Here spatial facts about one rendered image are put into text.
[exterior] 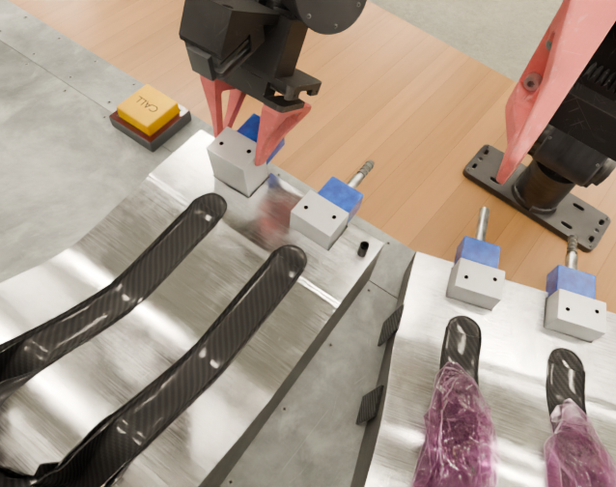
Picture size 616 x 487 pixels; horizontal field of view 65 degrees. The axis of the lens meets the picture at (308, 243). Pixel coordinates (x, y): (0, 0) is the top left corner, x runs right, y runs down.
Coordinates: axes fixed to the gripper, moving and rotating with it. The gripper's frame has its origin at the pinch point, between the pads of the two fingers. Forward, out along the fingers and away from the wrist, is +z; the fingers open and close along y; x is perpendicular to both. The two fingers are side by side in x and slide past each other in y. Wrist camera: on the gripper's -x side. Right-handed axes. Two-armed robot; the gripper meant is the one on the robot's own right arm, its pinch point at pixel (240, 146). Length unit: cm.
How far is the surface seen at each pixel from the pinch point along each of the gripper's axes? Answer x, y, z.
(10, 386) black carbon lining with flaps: -26.2, 1.2, 14.9
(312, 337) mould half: -7.3, 17.3, 10.3
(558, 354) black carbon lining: 7.3, 39.0, 6.0
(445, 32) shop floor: 191, -25, -5
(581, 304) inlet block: 9.9, 38.3, 1.0
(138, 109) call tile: 7.4, -20.9, 6.5
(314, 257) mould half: -1.4, 12.6, 6.2
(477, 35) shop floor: 198, -13, -9
